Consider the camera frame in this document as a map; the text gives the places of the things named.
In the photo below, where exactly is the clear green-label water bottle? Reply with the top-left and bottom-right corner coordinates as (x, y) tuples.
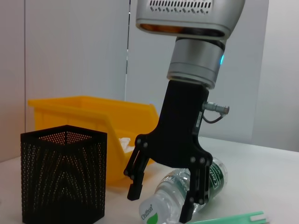
(139, 156), (228, 224)

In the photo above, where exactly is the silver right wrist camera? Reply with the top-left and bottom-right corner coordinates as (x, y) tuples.
(135, 0), (246, 38)

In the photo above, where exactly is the white paper ball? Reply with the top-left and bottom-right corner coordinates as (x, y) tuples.
(118, 137), (136, 152)

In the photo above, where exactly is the mint green pen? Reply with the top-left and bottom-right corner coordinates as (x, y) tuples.
(186, 211), (271, 224)

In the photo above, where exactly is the black mesh pen holder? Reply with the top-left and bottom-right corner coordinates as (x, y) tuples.
(20, 125), (108, 224)

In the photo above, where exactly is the right gripper cable with connector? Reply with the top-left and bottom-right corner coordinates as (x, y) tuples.
(202, 100), (231, 124)

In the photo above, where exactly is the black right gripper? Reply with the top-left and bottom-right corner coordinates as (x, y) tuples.
(123, 80), (213, 224)

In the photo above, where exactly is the yellow plastic bin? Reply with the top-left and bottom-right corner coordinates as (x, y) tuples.
(27, 95), (161, 189)

